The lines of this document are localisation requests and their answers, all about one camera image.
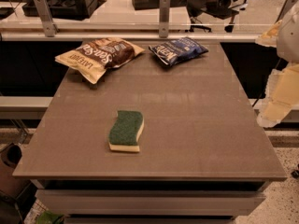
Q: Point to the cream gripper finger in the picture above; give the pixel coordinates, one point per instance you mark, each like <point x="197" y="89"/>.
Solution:
<point x="282" y="95"/>
<point x="269" y="38"/>

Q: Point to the brown and cream chip bag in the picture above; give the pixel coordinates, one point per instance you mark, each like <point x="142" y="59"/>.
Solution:
<point x="92" y="59"/>

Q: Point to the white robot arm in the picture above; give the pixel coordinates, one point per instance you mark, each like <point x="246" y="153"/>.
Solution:
<point x="288" y="38"/>

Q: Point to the blue chip bag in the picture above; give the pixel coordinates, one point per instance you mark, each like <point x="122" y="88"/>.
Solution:
<point x="177" y="51"/>

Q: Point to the green and yellow sponge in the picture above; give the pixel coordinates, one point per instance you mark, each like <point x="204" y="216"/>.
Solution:
<point x="126" y="131"/>

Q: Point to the black box on counter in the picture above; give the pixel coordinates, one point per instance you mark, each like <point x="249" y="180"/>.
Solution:
<point x="73" y="9"/>

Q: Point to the grey table drawer unit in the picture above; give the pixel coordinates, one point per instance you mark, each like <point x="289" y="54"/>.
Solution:
<point x="152" y="203"/>

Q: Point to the brown bin at left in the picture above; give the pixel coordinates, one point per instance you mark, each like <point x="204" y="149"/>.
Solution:
<point x="9" y="184"/>

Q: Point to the middle metal railing bracket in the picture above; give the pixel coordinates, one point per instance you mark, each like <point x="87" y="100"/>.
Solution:
<point x="164" y="9"/>

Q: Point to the metal railing bracket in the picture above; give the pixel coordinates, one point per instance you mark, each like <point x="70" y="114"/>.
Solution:
<point x="44" y="14"/>
<point x="164" y="9"/>

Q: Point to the left metal railing bracket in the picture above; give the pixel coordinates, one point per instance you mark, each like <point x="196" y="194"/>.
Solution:
<point x="44" y="14"/>

